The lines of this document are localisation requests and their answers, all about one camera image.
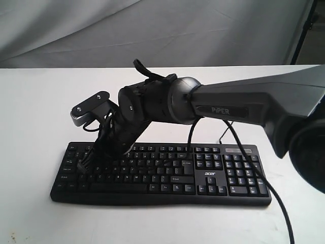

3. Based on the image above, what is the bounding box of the black keyboard USB cable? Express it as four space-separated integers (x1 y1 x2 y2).
218 120 235 145

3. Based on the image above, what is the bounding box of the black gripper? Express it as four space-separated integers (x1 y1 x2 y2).
77 106 152 175

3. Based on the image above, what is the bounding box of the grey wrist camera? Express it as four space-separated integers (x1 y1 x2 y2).
70 91 118 127

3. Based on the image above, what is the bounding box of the black Acer keyboard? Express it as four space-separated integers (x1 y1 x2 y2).
50 142 272 206

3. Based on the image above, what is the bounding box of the grey backdrop cloth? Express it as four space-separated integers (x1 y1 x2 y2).
1 1 312 68

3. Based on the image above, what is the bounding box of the black stand pole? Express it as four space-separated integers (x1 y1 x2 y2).
290 0 319 65

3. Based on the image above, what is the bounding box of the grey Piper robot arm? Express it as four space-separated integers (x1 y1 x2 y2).
71 60 324 192

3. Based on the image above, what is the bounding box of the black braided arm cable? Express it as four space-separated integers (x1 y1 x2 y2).
223 119 296 244

